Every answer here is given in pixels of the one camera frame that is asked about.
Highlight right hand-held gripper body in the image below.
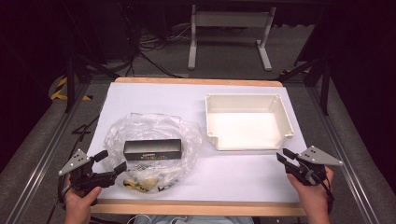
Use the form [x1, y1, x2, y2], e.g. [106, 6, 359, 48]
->
[284, 145, 344, 187]

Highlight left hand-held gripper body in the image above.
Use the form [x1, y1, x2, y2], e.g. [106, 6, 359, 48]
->
[58, 148, 118, 191]

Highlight black rectangular box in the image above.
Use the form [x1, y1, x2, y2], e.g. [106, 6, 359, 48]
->
[122, 138, 183, 161]

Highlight white plastic bin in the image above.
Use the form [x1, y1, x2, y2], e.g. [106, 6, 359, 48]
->
[204, 92, 296, 152]

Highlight clear plastic bag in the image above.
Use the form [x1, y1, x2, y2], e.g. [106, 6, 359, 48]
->
[103, 112, 203, 194]

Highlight person's left hand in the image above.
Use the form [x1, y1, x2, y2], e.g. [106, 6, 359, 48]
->
[63, 183, 103, 224]

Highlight person's right hand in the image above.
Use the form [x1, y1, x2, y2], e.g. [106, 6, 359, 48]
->
[286, 166, 335, 224]

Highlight yellow and black small parts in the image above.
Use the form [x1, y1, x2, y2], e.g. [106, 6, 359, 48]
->
[122, 177, 176, 193]

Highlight white paper sheet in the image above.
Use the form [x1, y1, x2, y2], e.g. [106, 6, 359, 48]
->
[86, 81, 308, 203]

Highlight black metal stand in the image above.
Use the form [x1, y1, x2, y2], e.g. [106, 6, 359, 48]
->
[275, 55, 332, 117]
[64, 52, 120, 114]

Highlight left hand-held gripper cable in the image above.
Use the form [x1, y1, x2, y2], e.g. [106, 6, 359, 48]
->
[46, 176, 73, 224]

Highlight hand-held gripper cable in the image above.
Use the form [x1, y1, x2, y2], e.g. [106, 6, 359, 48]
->
[320, 178, 336, 217]
[46, 176, 73, 224]

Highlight aluminium rail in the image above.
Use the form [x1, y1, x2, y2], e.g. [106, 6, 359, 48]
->
[4, 82, 92, 224]
[306, 85, 381, 224]

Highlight right hand-held gripper cable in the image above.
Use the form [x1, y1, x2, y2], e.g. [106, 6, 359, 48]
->
[320, 178, 336, 217]

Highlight black floor cables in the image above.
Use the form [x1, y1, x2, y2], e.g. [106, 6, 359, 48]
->
[124, 24, 192, 79]

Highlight white metal table frame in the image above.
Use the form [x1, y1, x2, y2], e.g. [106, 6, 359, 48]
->
[187, 4, 277, 72]

